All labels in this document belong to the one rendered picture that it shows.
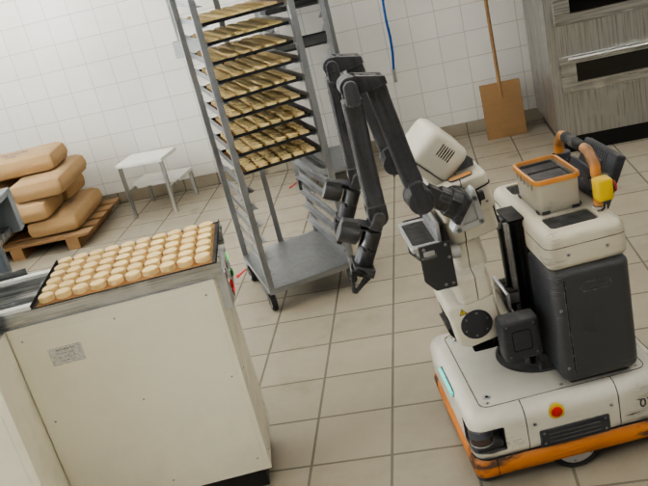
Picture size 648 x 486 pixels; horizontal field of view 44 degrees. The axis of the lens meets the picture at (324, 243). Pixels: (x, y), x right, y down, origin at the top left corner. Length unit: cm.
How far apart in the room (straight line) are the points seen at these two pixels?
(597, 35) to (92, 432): 402
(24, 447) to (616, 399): 186
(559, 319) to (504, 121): 390
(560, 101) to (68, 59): 386
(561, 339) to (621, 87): 330
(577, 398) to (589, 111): 327
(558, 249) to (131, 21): 489
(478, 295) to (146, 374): 112
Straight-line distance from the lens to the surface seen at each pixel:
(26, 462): 279
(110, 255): 288
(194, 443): 291
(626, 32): 564
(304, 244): 464
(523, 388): 274
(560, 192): 260
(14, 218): 315
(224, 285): 268
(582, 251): 251
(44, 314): 274
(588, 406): 272
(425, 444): 303
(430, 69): 652
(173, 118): 684
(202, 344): 272
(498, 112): 634
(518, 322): 262
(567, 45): 557
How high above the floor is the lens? 179
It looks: 21 degrees down
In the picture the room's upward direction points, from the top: 14 degrees counter-clockwise
